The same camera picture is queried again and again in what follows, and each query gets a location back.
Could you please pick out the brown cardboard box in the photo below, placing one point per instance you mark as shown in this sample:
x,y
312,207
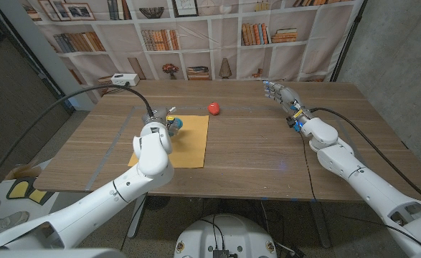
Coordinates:
x,y
23,171

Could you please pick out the black backdrop stand pole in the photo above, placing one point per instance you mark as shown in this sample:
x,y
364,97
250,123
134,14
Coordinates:
x,y
346,44

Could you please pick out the blue flip phone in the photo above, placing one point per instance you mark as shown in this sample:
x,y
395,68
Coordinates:
x,y
178,123

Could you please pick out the yellow felt sheet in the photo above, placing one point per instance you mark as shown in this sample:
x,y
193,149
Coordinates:
x,y
192,143

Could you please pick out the black box on torso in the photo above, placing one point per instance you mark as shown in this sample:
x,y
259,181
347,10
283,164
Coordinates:
x,y
221,254

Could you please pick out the printed bookshelf backdrop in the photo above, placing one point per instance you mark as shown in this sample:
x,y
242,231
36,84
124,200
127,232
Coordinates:
x,y
292,61

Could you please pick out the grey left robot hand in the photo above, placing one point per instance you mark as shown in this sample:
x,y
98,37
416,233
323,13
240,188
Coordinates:
x,y
156,115

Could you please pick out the grey table leg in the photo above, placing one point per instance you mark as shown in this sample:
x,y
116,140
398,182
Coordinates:
x,y
138,222
320,225

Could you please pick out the white power strip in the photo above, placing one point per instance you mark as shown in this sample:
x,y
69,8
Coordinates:
x,y
125,79

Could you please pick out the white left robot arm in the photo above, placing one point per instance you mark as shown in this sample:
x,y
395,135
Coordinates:
x,y
88,211

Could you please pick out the red toy strawberry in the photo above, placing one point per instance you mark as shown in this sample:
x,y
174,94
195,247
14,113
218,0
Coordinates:
x,y
213,108

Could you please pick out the white panel with yellow patches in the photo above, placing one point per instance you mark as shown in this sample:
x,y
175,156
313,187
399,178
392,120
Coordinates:
x,y
20,189

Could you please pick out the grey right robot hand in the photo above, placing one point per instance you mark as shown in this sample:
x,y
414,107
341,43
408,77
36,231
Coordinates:
x,y
285,95

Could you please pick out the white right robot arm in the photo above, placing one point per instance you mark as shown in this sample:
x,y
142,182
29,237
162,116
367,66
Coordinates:
x,y
357,172

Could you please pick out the white robot torso base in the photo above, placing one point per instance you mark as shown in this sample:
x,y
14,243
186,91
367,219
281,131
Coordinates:
x,y
228,233

